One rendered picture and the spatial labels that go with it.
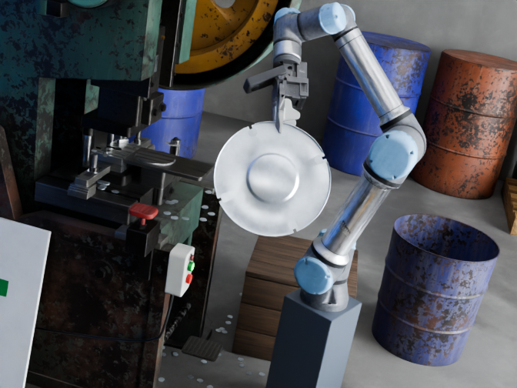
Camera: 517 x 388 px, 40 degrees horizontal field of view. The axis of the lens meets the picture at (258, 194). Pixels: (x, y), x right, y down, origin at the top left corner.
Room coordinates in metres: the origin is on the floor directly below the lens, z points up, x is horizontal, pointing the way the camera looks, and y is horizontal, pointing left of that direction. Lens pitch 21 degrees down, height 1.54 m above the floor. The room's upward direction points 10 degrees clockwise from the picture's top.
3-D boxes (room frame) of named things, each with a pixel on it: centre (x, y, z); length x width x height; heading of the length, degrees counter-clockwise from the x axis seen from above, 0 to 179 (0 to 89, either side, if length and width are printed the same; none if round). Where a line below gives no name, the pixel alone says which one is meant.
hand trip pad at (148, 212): (1.72, 0.29, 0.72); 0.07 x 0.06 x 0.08; 79
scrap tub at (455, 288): (2.59, -0.76, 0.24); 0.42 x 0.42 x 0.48
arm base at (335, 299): (1.97, -0.26, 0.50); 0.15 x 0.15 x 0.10
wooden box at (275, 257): (2.43, -0.22, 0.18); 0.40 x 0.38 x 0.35; 85
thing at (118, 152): (2.09, 0.45, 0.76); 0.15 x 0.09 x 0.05; 169
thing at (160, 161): (2.05, 0.29, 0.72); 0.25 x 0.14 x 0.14; 79
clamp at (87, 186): (1.92, 0.49, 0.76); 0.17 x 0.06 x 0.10; 169
